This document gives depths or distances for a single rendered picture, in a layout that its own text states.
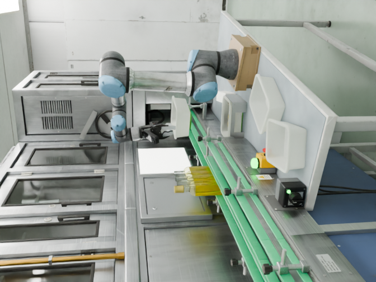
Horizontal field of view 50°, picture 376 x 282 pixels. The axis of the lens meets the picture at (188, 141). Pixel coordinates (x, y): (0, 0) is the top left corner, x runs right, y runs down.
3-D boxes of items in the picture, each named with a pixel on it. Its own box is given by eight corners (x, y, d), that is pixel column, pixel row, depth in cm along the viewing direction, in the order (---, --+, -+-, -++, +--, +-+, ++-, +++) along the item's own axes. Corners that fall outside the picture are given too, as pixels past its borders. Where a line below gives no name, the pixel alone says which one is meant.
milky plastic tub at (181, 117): (187, 94, 223) (172, 94, 222) (193, 111, 204) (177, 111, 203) (185, 122, 232) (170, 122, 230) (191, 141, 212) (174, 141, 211)
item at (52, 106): (141, 112, 358) (38, 113, 344) (141, 70, 345) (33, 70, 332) (145, 139, 293) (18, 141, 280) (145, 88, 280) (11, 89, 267)
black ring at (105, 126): (126, 136, 290) (95, 137, 287) (125, 108, 283) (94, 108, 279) (126, 139, 285) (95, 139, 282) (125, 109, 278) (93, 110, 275)
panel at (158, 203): (185, 150, 274) (135, 151, 269) (186, 146, 273) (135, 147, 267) (212, 219, 190) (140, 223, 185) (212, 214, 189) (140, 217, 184)
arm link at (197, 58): (216, 45, 192) (188, 42, 190) (219, 66, 186) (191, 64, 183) (210, 62, 203) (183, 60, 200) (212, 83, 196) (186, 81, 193)
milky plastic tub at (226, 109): (234, 131, 232) (220, 132, 231) (237, 94, 224) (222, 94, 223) (243, 142, 216) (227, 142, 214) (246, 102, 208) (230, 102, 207)
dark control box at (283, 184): (296, 196, 150) (274, 197, 148) (298, 177, 147) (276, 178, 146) (305, 207, 142) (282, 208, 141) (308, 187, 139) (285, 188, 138)
